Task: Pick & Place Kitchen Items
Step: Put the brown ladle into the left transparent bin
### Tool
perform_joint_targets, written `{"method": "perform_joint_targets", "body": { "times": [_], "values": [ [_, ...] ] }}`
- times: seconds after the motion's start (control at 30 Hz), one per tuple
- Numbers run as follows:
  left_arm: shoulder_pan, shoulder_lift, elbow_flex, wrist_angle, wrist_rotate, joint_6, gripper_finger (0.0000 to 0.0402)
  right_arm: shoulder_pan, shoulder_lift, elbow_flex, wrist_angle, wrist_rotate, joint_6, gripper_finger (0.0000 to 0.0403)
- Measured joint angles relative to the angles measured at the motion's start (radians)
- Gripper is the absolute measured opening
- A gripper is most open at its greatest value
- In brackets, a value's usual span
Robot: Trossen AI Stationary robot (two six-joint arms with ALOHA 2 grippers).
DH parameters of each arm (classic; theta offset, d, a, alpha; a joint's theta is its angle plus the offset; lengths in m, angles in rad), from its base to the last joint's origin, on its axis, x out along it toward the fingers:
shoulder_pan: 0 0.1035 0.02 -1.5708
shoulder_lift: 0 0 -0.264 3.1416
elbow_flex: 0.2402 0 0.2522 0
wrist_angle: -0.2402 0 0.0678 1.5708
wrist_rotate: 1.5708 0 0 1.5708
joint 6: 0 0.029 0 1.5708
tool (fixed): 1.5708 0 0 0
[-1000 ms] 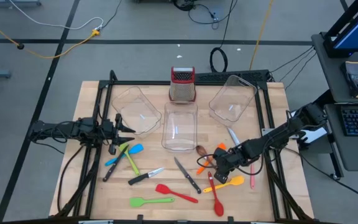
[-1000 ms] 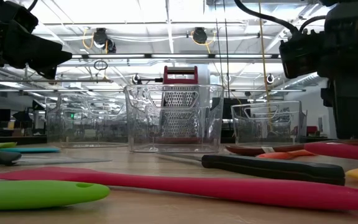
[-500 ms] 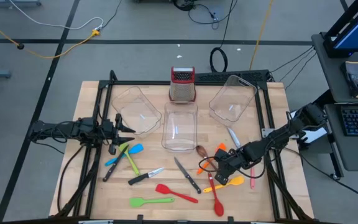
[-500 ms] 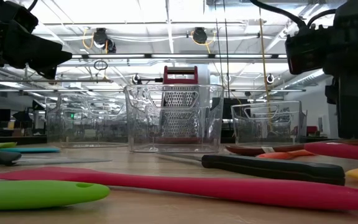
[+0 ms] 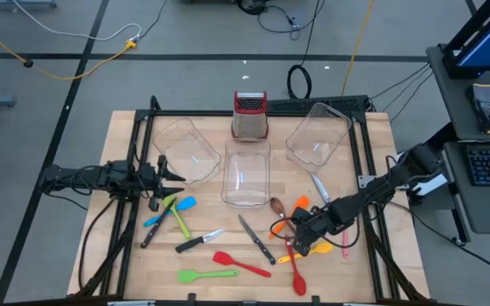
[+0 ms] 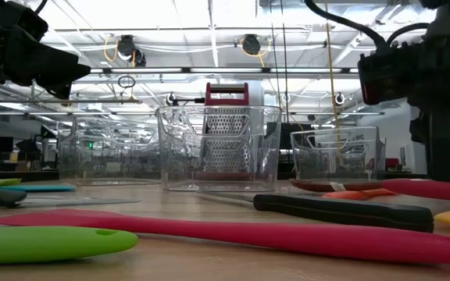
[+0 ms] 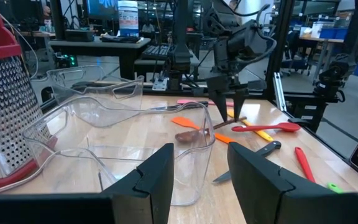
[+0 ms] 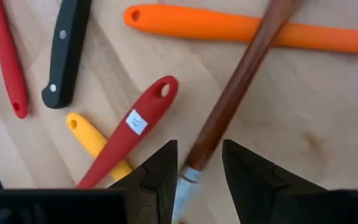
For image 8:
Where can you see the black utensils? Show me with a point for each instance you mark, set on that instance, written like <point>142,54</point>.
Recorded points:
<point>228,102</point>

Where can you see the orange silicone spatula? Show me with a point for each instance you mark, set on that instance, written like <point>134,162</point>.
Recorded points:
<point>197,23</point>

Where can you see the red silicone spatula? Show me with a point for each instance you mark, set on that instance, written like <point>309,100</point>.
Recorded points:
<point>9,68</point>

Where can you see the red spoon with white sticker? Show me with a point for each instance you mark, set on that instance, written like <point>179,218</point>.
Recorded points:
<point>120,143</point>

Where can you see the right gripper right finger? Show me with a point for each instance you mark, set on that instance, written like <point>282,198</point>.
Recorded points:
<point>253,186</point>

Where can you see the yellow silicone spatula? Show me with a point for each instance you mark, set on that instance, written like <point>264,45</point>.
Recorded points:
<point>85,133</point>

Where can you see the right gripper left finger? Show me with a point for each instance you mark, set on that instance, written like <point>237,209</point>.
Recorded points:
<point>157,186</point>

